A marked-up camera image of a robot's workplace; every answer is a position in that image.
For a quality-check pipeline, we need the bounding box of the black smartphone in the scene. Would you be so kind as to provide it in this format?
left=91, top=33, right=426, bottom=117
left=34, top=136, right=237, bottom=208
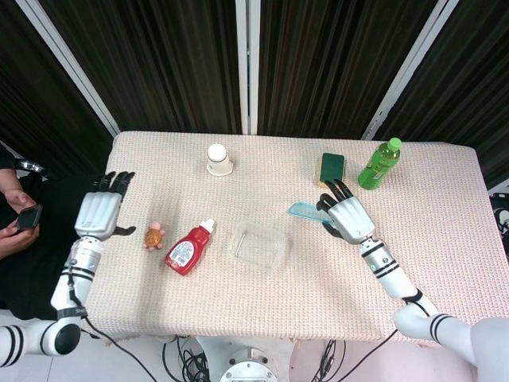
left=17, top=203, right=44, bottom=232

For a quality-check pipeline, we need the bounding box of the green tea plastic bottle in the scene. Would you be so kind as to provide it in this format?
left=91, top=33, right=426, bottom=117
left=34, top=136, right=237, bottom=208
left=357, top=137, right=402, bottom=191

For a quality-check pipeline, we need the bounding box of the pink waffle-weave tablecloth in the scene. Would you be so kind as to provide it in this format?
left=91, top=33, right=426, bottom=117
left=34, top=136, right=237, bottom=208
left=79, top=131, right=509, bottom=347

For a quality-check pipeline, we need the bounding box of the orange pink turtle toy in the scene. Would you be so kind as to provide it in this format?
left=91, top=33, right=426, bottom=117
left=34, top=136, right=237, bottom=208
left=142, top=223, right=166, bottom=252

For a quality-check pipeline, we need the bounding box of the black curtain panel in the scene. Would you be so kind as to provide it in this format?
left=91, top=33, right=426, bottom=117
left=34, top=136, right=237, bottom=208
left=373, top=0, right=509, bottom=191
left=37, top=0, right=243, bottom=134
left=257, top=0, right=441, bottom=139
left=0, top=0, right=113, bottom=180

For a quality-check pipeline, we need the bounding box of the clear plastic container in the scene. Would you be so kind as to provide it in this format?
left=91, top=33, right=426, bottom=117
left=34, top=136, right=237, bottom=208
left=227, top=217, right=289, bottom=275

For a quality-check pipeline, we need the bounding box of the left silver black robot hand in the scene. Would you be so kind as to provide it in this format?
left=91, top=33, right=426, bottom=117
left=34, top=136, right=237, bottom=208
left=74, top=170, right=138, bottom=242

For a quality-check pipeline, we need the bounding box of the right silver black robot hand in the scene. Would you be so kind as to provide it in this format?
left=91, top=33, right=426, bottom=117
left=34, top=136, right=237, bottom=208
left=316, top=178, right=377, bottom=245

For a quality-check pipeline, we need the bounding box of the white frame post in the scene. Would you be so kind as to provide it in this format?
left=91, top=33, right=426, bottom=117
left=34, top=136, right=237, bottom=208
left=235, top=0, right=261, bottom=135
left=360, top=0, right=460, bottom=141
left=15, top=0, right=121, bottom=136

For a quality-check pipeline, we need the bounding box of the black white patterned object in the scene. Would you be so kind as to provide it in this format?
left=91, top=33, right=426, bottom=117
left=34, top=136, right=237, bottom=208
left=490, top=189, right=509, bottom=252

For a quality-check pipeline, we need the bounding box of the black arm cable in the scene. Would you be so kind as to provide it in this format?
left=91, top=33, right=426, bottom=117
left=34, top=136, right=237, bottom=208
left=379, top=289, right=437, bottom=345
left=65, top=262, right=160, bottom=382

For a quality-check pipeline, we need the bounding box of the red ketchup squeeze bottle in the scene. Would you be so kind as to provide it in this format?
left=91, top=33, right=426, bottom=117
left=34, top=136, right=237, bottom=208
left=164, top=217, right=218, bottom=277

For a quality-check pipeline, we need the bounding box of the white silver robot base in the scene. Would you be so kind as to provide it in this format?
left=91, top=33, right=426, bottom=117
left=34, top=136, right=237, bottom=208
left=196, top=336, right=297, bottom=382

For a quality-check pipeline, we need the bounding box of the silver metal chair part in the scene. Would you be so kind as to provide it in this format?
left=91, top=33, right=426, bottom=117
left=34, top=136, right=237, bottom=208
left=15, top=158, right=49, bottom=177

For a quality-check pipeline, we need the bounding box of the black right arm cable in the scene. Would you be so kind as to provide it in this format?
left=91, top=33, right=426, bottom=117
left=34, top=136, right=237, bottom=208
left=379, top=289, right=437, bottom=345

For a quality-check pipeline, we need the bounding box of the white paper cup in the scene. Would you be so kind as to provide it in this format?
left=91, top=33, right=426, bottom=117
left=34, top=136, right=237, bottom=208
left=205, top=143, right=234, bottom=177

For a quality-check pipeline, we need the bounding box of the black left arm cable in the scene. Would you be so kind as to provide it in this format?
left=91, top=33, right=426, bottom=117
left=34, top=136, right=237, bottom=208
left=65, top=262, right=160, bottom=382

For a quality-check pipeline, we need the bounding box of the green yellow scrub sponge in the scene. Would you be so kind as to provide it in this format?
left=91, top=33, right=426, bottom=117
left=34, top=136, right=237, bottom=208
left=317, top=152, right=346, bottom=189

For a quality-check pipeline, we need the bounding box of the person's right hand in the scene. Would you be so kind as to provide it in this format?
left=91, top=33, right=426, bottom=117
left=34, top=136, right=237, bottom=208
left=0, top=226, right=41, bottom=260

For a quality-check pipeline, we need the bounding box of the person's left hand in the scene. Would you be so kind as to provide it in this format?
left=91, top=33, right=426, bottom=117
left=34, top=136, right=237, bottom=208
left=3, top=188, right=32, bottom=214

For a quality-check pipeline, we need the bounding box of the light blue container lid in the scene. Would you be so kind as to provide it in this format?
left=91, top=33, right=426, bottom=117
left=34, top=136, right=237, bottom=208
left=287, top=201, right=333, bottom=226

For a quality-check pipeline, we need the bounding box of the person in black clothes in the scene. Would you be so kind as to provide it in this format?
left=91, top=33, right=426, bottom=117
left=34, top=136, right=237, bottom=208
left=0, top=141, right=101, bottom=322

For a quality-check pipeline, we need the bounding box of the black cable bundle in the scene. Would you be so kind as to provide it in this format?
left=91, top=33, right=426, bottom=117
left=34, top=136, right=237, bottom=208
left=313, top=339, right=348, bottom=382
left=161, top=336, right=210, bottom=382

